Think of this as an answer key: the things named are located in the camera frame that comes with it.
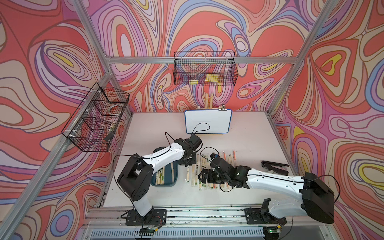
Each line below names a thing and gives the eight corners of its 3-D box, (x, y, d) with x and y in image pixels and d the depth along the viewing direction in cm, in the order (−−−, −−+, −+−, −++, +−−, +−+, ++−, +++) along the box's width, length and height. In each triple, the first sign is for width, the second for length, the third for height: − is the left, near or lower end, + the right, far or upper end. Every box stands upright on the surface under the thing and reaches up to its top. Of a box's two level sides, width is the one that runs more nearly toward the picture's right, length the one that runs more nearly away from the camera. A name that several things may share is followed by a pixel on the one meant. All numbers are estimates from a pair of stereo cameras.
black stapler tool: (261, 170, 92) (264, 167, 88) (261, 162, 95) (263, 159, 92) (287, 175, 90) (290, 172, 86) (285, 167, 93) (288, 164, 90)
